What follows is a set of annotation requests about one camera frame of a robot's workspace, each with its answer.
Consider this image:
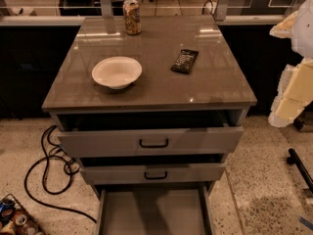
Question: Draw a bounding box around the grey middle drawer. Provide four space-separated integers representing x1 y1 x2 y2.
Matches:
80 154 226 185

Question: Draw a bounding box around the black floor cable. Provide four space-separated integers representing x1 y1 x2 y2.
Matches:
23 124 98 224

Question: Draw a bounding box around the black snack bar packet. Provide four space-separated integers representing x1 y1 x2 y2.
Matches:
171 49 199 74

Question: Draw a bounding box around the white bowl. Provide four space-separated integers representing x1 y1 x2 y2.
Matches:
92 57 142 89

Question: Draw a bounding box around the black pole on floor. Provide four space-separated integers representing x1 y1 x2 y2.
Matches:
287 149 313 193

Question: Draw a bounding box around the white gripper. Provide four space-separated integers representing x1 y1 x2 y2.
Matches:
268 0 313 127

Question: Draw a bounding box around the grey top drawer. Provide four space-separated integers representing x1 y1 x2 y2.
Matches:
58 123 244 158

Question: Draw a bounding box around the person in dark clothes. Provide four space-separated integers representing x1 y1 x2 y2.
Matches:
59 0 102 16

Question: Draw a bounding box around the grey drawer cabinet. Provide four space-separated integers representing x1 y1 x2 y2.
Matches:
41 15 258 235

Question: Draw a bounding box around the grey bottom drawer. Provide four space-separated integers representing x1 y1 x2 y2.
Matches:
95 183 216 235

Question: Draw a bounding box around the dark floor bracket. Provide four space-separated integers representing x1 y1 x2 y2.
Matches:
293 112 313 132

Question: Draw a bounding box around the yellow soda can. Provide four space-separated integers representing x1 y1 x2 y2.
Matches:
123 0 141 35

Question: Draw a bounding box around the grey drawer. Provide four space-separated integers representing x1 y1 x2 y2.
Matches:
58 123 244 158
80 154 226 185
95 183 216 235

